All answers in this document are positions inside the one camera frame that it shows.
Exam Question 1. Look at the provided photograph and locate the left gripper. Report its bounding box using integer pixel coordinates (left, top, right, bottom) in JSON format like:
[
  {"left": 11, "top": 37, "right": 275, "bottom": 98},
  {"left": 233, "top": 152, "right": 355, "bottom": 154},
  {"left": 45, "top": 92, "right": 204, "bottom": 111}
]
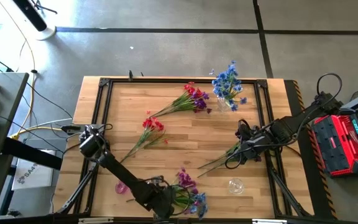
[{"left": 135, "top": 179, "right": 177, "bottom": 220}]

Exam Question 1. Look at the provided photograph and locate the blue flower bunch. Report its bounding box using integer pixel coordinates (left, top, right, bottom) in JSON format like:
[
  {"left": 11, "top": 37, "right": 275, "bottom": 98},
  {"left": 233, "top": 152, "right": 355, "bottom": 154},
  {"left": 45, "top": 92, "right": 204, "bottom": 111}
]
[
  {"left": 172, "top": 192, "right": 209, "bottom": 221},
  {"left": 209, "top": 60, "right": 249, "bottom": 112}
]

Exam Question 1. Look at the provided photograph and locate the pink glass vase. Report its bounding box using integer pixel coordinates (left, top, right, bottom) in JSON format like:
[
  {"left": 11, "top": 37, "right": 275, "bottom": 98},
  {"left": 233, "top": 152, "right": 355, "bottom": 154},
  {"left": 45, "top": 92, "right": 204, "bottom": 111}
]
[{"left": 114, "top": 180, "right": 130, "bottom": 195}]

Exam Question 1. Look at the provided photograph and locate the red flower bunch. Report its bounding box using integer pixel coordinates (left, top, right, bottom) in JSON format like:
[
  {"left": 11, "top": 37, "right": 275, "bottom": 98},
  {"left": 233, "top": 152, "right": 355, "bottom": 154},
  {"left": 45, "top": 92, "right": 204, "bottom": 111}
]
[
  {"left": 119, "top": 110, "right": 169, "bottom": 164},
  {"left": 149, "top": 82, "right": 205, "bottom": 118}
]

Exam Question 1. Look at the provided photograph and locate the clear glass vase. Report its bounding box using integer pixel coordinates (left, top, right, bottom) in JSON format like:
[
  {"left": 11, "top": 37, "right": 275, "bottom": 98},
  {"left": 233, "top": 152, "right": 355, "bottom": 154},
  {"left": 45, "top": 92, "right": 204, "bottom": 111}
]
[
  {"left": 216, "top": 96, "right": 232, "bottom": 113},
  {"left": 227, "top": 177, "right": 245, "bottom": 195}
]

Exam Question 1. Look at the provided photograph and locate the red black toolbox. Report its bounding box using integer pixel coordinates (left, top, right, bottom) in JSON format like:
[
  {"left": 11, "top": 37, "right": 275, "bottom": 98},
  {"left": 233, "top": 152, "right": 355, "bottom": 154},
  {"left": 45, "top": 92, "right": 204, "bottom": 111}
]
[{"left": 310, "top": 108, "right": 358, "bottom": 178}]

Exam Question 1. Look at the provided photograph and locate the black power brick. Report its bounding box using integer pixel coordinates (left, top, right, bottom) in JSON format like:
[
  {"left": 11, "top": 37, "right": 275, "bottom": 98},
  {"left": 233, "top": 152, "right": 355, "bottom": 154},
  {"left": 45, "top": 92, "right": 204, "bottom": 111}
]
[{"left": 61, "top": 124, "right": 82, "bottom": 133}]

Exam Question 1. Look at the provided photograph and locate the white labelled box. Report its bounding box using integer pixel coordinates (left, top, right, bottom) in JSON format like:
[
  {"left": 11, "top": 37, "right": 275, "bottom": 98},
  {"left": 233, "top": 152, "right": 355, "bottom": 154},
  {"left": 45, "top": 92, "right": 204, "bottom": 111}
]
[{"left": 11, "top": 149, "right": 57, "bottom": 191}]

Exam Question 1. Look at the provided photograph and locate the black table edge clamp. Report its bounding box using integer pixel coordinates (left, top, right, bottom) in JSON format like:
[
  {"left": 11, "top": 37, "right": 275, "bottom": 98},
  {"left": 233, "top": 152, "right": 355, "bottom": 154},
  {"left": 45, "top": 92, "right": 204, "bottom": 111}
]
[{"left": 127, "top": 70, "right": 145, "bottom": 82}]

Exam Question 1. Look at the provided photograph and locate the grey desk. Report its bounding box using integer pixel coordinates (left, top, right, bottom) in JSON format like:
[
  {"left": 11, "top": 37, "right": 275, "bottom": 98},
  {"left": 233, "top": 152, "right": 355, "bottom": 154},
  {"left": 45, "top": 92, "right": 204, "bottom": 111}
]
[{"left": 0, "top": 72, "right": 30, "bottom": 222}]

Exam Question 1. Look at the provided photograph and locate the black tower fan white base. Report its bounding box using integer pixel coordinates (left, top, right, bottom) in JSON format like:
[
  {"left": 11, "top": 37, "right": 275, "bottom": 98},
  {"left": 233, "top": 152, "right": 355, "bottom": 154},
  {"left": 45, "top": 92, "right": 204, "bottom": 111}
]
[{"left": 12, "top": 0, "right": 57, "bottom": 41}]

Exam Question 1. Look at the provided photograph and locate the black tripod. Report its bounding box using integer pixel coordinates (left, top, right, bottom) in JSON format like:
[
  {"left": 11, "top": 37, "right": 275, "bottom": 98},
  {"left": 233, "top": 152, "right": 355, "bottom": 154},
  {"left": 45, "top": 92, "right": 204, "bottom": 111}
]
[{"left": 31, "top": 0, "right": 58, "bottom": 15}]

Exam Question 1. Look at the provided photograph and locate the black diagonal frame strut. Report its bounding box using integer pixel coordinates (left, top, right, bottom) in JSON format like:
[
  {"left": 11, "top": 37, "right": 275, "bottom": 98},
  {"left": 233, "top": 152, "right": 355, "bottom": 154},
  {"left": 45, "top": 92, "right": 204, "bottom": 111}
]
[
  {"left": 265, "top": 161, "right": 312, "bottom": 218},
  {"left": 54, "top": 161, "right": 101, "bottom": 215}
]

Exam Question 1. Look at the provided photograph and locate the black metal table frame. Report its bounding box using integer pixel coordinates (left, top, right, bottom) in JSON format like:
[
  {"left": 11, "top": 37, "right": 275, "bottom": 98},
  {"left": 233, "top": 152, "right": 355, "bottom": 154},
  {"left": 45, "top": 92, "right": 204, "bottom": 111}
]
[{"left": 73, "top": 77, "right": 291, "bottom": 218}]

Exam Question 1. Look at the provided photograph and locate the silver bracket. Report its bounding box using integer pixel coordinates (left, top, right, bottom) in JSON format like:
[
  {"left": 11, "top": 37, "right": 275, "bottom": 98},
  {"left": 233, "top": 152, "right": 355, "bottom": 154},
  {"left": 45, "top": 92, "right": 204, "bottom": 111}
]
[
  {"left": 78, "top": 217, "right": 114, "bottom": 224},
  {"left": 252, "top": 218, "right": 288, "bottom": 224}
]

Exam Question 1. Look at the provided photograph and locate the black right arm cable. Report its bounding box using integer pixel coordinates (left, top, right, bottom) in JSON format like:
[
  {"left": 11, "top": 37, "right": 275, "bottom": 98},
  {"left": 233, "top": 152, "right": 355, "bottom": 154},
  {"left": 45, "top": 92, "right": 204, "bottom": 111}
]
[{"left": 303, "top": 73, "right": 344, "bottom": 138}]

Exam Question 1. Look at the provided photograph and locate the white floor cable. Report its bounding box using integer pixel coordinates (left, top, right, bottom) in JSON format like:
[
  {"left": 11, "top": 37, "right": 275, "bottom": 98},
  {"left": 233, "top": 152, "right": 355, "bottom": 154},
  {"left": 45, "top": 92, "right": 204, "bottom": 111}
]
[{"left": 29, "top": 117, "right": 74, "bottom": 128}]

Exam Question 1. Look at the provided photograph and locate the black floor cable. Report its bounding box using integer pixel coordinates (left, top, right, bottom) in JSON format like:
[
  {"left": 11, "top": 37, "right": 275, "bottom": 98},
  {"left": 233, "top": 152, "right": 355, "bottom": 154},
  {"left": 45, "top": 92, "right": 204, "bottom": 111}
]
[{"left": 25, "top": 81, "right": 73, "bottom": 119}]

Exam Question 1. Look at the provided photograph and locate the yellow floor cable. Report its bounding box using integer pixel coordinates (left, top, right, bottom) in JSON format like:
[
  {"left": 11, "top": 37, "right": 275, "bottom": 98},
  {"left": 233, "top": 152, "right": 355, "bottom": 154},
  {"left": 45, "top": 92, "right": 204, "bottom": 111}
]
[{"left": 0, "top": 0, "right": 65, "bottom": 141}]

